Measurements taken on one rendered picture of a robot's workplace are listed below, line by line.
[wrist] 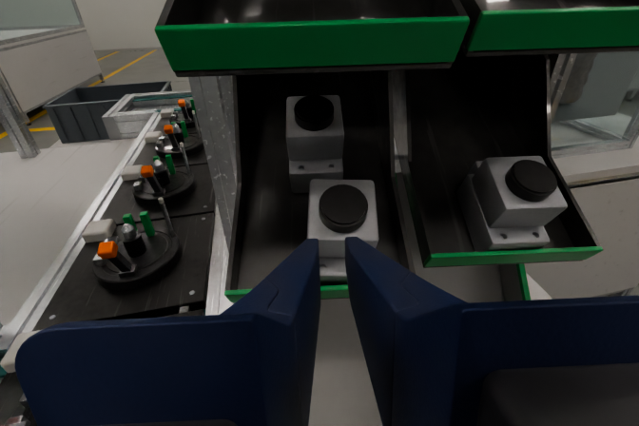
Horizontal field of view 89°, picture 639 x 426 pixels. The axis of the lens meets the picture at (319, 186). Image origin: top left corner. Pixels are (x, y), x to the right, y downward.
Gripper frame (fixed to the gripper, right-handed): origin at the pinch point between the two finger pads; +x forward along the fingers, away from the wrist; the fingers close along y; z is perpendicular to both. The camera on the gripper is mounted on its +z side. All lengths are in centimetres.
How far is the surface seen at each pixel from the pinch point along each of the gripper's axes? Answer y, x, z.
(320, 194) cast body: 0.2, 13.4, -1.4
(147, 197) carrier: 38, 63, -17
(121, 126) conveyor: 80, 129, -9
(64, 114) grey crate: 145, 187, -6
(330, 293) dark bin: -0.2, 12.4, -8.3
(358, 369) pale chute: -3.1, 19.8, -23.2
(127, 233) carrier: 32, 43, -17
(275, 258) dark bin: 3.9, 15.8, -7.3
